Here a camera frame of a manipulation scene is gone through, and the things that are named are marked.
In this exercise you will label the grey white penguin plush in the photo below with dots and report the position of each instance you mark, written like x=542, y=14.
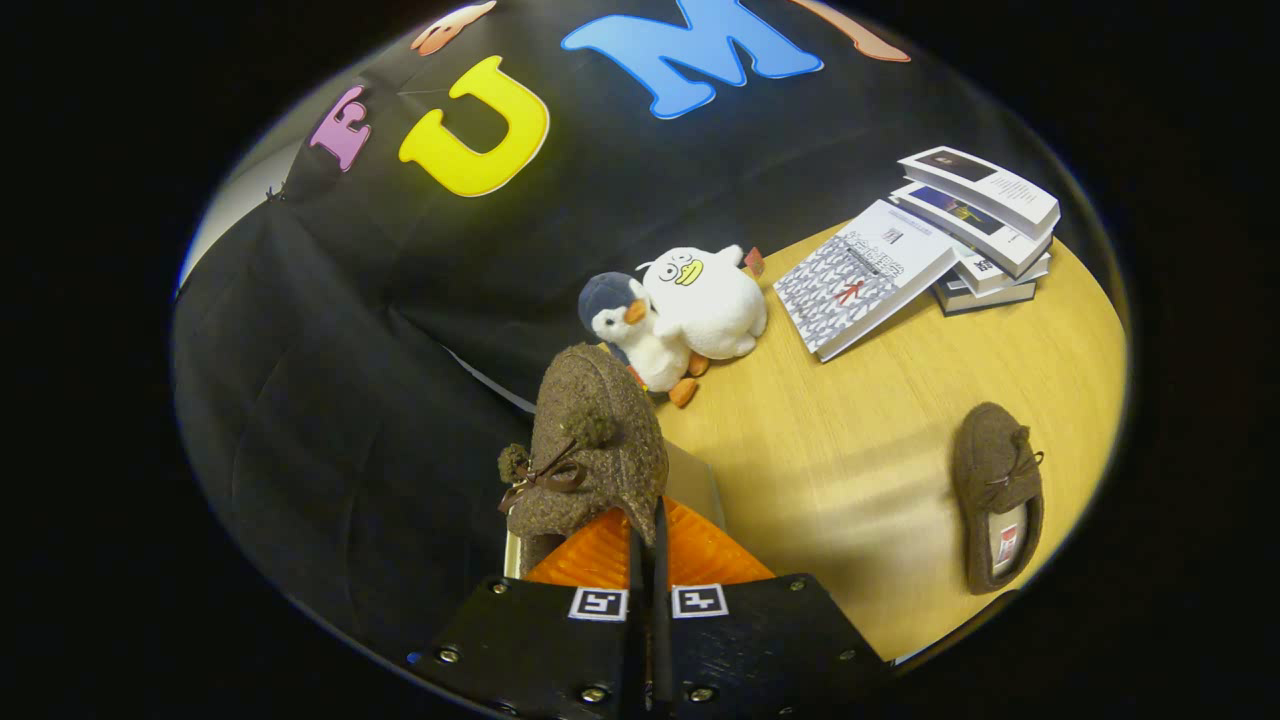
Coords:
x=640, y=345

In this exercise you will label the white duck plush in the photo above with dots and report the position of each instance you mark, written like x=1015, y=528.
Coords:
x=710, y=305

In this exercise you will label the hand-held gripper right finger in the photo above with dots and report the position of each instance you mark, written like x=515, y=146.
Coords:
x=750, y=650

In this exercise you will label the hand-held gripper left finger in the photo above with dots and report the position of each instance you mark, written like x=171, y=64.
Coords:
x=550, y=650

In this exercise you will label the black backdrop cloth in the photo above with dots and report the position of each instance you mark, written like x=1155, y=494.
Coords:
x=330, y=400

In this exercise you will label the beige fabric storage box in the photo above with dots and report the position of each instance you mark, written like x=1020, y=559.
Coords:
x=695, y=490

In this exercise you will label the white book with blue picture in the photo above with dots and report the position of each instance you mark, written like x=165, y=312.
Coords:
x=975, y=225

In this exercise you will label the grey patterned cover book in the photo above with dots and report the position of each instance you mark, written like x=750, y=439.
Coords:
x=860, y=280

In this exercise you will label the dark cover book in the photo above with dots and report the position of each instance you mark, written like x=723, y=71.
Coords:
x=985, y=298

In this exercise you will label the plain white book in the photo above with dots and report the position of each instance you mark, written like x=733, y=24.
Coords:
x=1000, y=275

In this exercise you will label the brown fuzzy slipper shoe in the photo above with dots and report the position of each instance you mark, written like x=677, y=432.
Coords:
x=985, y=450
x=600, y=420

